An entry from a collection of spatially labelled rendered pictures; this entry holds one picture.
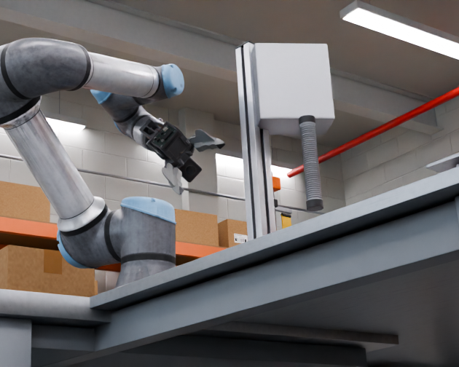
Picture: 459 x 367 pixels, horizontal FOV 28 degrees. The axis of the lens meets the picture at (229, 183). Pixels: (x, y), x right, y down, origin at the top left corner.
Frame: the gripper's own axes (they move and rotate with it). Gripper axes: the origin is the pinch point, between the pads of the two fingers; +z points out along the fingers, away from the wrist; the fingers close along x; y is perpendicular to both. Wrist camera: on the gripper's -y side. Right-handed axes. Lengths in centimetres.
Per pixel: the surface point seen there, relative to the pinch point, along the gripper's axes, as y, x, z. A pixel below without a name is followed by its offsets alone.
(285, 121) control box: -3.1, 19.8, 6.0
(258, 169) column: -4.3, 7.7, 8.2
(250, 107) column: 0.7, 17.8, -2.0
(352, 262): 38, -6, 81
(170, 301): 29, -25, 51
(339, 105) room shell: -349, 163, -358
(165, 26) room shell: -201, 104, -385
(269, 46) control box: 5.7, 31.1, -5.3
